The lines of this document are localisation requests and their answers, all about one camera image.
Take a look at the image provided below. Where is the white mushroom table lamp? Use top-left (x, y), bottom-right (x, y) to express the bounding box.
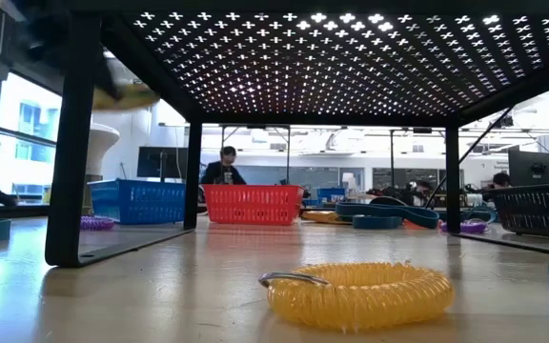
top-left (81, 122), bottom-right (121, 216)

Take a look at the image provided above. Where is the black chair back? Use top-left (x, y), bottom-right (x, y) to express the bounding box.
top-left (368, 195), bottom-right (408, 209)

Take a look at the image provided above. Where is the person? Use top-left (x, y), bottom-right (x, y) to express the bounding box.
top-left (200, 145), bottom-right (248, 186)
top-left (490, 171), bottom-right (514, 190)
top-left (407, 179), bottom-right (436, 207)

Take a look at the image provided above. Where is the blue storage bin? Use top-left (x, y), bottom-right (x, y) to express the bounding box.
top-left (315, 187), bottom-right (347, 206)

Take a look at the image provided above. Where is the black computer monitor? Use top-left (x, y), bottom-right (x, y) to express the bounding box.
top-left (136, 146), bottom-right (190, 180)
top-left (508, 149), bottom-right (549, 188)

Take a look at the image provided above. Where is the black plastic basket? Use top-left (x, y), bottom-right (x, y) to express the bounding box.
top-left (482, 183), bottom-right (549, 242)

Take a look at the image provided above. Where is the yellow green crayon box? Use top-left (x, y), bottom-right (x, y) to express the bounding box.
top-left (300, 210), bottom-right (355, 226)

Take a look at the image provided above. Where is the yellow spiral wrist coil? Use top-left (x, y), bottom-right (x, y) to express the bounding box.
top-left (257, 261), bottom-right (457, 333)

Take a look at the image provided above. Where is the red plastic basket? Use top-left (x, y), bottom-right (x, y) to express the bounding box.
top-left (201, 184), bottom-right (306, 226)

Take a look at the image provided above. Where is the thin black cable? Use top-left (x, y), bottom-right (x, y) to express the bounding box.
top-left (424, 106), bottom-right (515, 210)

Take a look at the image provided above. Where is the black perforated metal shelf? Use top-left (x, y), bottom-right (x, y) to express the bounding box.
top-left (44, 0), bottom-right (549, 269)

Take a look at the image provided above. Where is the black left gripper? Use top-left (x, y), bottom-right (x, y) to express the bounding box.
top-left (98, 47), bottom-right (126, 101)

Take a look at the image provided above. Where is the purple spiral wrist coil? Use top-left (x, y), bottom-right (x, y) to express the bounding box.
top-left (79, 214), bottom-right (116, 232)
top-left (438, 217), bottom-right (491, 235)

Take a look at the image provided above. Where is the blue plastic basket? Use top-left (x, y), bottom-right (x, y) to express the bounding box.
top-left (87, 178), bottom-right (188, 226)

